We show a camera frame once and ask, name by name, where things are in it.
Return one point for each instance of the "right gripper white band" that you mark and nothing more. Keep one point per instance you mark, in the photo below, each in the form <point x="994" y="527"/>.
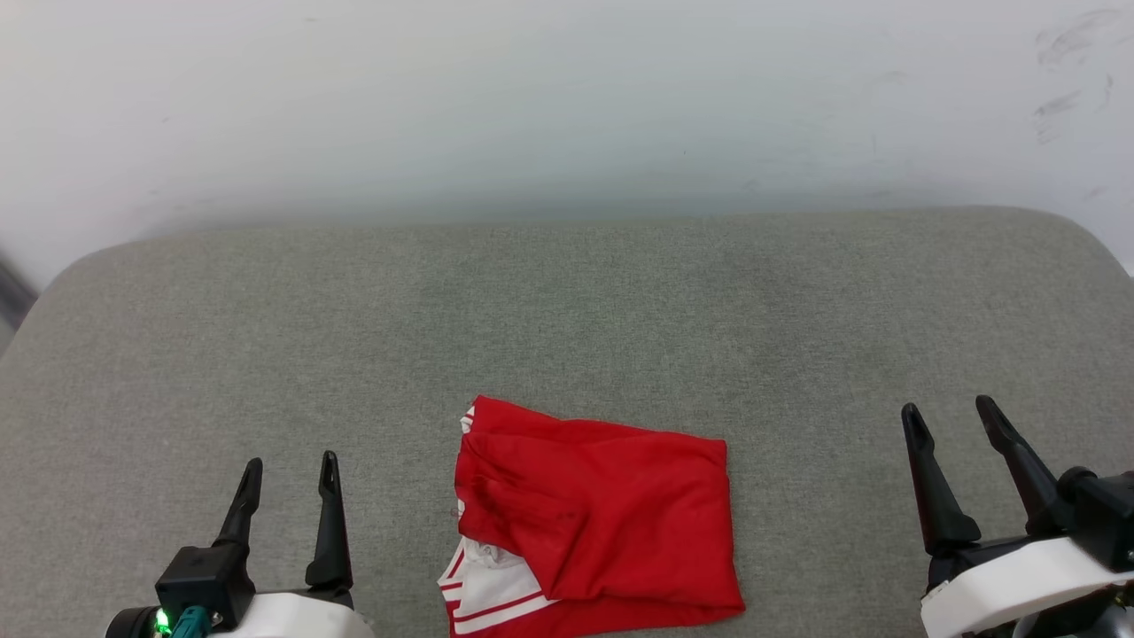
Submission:
<point x="1001" y="585"/>

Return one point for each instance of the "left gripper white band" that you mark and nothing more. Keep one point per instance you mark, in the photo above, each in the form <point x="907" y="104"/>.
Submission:
<point x="292" y="616"/>

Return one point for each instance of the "red garment with white trim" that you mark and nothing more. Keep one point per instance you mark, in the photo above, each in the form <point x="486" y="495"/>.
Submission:
<point x="611" y="514"/>

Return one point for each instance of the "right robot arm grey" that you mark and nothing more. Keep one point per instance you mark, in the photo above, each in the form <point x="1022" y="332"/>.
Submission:
<point x="1085" y="622"/>

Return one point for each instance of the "black round left wrist plug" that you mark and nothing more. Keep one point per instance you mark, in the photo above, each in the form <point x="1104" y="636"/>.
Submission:
<point x="133" y="625"/>

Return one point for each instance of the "grey fabric sofa cushion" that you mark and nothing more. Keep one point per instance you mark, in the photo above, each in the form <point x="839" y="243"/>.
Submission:
<point x="576" y="310"/>

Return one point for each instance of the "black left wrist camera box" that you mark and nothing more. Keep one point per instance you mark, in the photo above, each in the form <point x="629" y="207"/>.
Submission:
<point x="204" y="580"/>

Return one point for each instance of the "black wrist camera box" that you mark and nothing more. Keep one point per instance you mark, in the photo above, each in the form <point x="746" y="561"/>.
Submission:
<point x="204" y="580"/>
<point x="1107" y="518"/>

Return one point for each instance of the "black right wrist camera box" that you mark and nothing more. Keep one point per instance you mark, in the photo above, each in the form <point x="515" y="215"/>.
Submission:
<point x="1107" y="518"/>

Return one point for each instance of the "teal left camera connector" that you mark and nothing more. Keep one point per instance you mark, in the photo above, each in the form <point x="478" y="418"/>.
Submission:
<point x="190" y="625"/>

